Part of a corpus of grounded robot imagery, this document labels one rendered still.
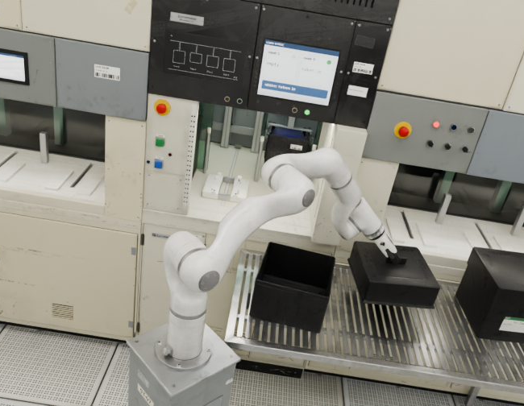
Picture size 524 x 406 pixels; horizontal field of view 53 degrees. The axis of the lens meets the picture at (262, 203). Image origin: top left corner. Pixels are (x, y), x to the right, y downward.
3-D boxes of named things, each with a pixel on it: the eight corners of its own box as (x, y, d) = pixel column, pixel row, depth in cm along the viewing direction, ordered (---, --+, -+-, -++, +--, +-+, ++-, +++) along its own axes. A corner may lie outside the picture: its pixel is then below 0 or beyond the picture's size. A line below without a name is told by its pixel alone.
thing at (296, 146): (259, 171, 278) (268, 115, 263) (261, 156, 296) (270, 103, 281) (305, 179, 279) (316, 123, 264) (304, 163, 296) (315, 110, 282)
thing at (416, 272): (362, 303, 201) (370, 275, 195) (347, 258, 227) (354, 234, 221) (434, 309, 204) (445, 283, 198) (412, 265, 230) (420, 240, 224)
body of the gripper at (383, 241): (386, 232, 197) (401, 251, 202) (379, 218, 206) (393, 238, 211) (369, 242, 199) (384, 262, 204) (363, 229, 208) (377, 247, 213)
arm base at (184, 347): (175, 379, 166) (180, 336, 158) (144, 343, 178) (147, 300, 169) (222, 355, 178) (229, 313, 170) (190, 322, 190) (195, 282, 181)
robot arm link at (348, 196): (319, 206, 177) (350, 247, 199) (356, 176, 177) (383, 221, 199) (306, 192, 184) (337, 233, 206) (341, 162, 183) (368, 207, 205)
